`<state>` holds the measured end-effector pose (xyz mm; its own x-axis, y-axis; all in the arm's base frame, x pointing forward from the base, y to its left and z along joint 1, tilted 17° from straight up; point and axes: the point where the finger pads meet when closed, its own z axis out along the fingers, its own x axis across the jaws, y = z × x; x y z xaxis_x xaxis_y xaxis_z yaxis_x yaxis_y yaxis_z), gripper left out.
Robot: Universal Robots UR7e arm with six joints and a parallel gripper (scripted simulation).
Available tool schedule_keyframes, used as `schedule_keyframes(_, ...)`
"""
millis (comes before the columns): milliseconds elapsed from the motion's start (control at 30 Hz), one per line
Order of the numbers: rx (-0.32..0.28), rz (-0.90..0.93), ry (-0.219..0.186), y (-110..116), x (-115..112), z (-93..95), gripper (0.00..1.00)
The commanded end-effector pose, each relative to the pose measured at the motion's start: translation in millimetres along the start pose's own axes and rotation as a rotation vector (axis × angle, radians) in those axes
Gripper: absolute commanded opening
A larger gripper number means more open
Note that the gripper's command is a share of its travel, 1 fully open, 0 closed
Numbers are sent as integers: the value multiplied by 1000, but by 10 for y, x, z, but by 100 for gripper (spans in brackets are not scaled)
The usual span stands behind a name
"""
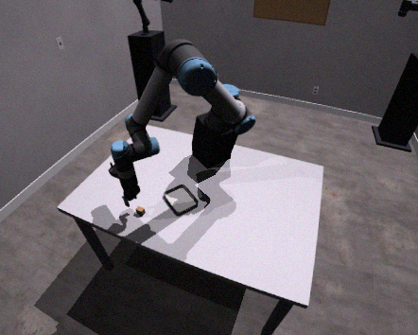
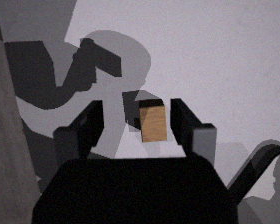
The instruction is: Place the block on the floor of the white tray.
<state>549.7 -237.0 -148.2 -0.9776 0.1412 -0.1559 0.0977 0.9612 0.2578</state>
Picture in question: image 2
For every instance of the dark brown block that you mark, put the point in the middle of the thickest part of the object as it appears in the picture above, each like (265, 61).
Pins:
(152, 120)

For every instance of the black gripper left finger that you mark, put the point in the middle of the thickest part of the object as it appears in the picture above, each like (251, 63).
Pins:
(76, 140)

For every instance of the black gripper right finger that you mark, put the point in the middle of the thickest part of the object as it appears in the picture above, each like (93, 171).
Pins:
(196, 138)

